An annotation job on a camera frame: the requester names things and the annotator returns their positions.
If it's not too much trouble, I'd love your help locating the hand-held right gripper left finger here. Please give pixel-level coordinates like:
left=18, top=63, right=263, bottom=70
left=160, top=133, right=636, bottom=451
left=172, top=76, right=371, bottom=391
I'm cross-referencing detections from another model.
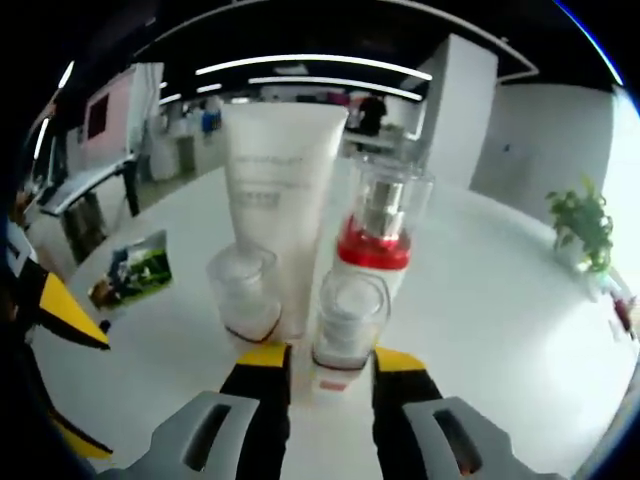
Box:
left=124, top=344, right=294, bottom=480

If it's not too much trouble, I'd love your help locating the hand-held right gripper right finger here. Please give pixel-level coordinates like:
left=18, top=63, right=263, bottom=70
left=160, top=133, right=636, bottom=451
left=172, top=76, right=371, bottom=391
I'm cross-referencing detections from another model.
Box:
left=372, top=347, right=561, bottom=480

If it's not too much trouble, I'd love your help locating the dark green skincare sachet packet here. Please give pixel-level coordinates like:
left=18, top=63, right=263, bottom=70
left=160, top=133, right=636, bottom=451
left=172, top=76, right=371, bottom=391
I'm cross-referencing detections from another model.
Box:
left=88, top=229, right=174, bottom=309

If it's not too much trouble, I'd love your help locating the small clear cap skincare bottle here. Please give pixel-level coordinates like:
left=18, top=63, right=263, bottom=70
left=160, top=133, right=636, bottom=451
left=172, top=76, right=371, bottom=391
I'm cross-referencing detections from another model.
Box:
left=312, top=269, right=392, bottom=401
left=207, top=244, right=283, bottom=344

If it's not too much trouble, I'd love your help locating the red collar white skincare bottle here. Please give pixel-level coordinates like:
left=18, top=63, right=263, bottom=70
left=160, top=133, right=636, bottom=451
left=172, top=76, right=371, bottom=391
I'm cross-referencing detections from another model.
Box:
left=335, top=154, right=436, bottom=302

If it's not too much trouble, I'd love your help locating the white skincare tube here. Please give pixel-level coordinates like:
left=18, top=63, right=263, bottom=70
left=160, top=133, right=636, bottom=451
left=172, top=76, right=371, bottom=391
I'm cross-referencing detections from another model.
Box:
left=221, top=102, right=350, bottom=342

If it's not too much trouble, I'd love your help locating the pink display board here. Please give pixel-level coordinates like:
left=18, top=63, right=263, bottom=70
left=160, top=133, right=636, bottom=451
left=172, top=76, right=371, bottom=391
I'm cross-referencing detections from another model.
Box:
left=82, top=69, right=137, bottom=167

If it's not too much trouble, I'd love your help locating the red tool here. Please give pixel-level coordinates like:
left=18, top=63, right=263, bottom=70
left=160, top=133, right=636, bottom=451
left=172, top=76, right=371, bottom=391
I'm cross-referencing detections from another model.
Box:
left=610, top=293, right=640, bottom=334

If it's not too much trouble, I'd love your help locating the potted green plant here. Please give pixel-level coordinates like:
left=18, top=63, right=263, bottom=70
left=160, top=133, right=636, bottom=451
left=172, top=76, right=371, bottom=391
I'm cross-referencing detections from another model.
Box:
left=545, top=174, right=616, bottom=274

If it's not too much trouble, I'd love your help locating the curved ceiling light strip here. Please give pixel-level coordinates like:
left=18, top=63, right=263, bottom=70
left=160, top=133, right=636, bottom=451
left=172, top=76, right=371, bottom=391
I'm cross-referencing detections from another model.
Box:
left=196, top=53, right=433, bottom=82
left=248, top=75, right=423, bottom=100

